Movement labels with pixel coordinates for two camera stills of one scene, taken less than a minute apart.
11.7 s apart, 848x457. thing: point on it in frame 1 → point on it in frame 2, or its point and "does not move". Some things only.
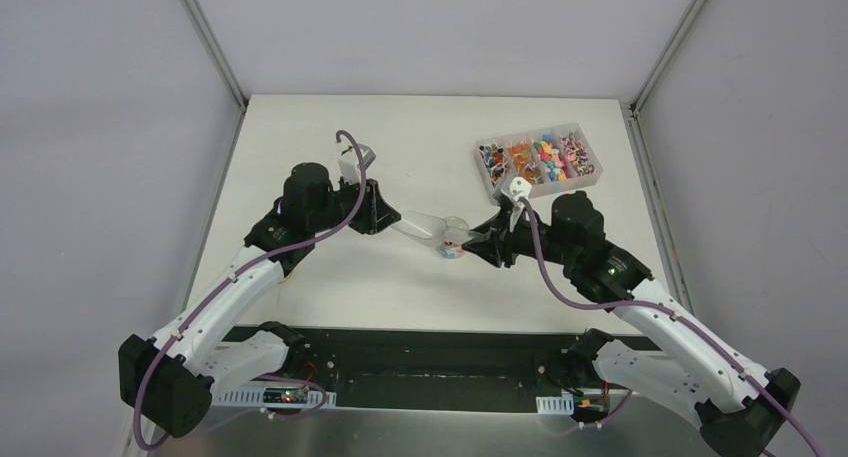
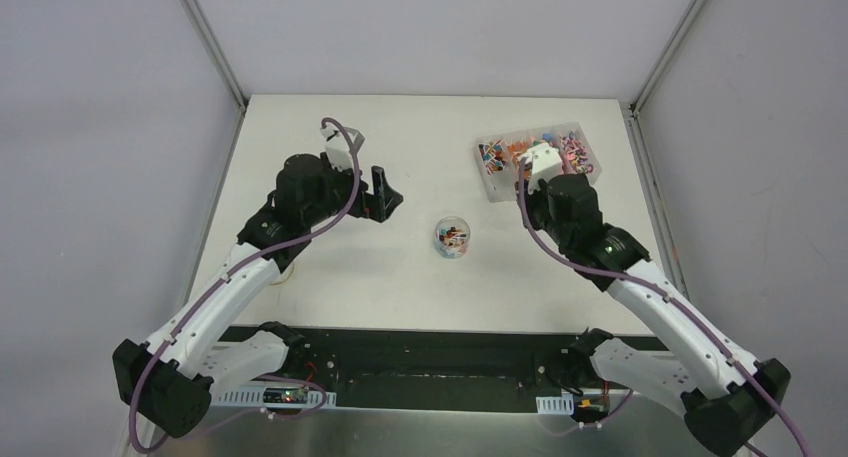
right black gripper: x=497 y=244 → x=530 y=198
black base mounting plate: x=429 y=370 does not move
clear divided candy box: x=552 y=159 does not move
